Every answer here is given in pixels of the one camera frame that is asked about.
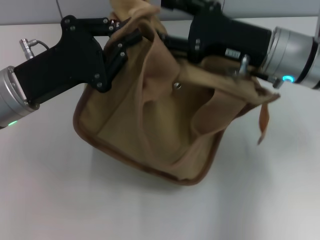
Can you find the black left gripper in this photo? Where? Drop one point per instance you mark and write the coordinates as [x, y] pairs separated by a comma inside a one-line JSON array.
[[65, 65]]

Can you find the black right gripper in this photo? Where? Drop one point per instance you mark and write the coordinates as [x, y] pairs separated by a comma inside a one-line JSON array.
[[225, 37]]

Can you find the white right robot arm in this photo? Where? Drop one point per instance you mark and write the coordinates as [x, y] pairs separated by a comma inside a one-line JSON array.
[[295, 55]]

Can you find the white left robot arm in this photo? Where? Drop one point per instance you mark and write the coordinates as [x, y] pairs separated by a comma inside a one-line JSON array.
[[10, 100]]

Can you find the khaki fabric food bag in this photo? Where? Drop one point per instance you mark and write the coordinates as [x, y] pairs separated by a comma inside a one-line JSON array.
[[140, 130]]

